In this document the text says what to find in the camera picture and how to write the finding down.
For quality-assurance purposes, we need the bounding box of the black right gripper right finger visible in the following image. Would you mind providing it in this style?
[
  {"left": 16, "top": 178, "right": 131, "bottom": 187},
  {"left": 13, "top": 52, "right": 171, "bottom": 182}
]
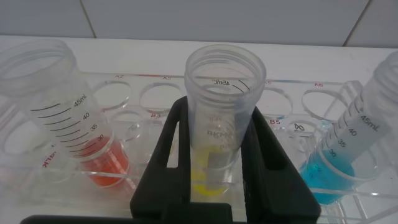
[{"left": 241, "top": 105, "right": 322, "bottom": 224}]

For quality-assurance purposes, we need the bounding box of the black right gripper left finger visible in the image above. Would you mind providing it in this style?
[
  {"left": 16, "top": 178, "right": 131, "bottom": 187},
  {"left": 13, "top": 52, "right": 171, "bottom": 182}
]
[{"left": 129, "top": 95, "right": 191, "bottom": 219}]

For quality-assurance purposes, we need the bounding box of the test tube with blue liquid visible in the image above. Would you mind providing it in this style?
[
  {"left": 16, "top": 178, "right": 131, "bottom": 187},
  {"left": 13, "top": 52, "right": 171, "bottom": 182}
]
[{"left": 298, "top": 51, "right": 398, "bottom": 205}]

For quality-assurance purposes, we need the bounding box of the test tube with red liquid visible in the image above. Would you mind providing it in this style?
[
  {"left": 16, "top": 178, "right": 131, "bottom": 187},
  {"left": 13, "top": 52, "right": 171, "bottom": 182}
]
[{"left": 0, "top": 39, "right": 130, "bottom": 187}]

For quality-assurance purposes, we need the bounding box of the test tube with yellow liquid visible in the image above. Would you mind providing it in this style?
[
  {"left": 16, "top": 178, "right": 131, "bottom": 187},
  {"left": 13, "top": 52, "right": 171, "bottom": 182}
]
[{"left": 183, "top": 43, "right": 267, "bottom": 197}]

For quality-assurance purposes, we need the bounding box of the clear acrylic test tube rack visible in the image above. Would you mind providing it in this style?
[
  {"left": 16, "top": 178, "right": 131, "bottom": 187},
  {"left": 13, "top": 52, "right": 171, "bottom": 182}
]
[{"left": 0, "top": 72, "right": 398, "bottom": 224}]

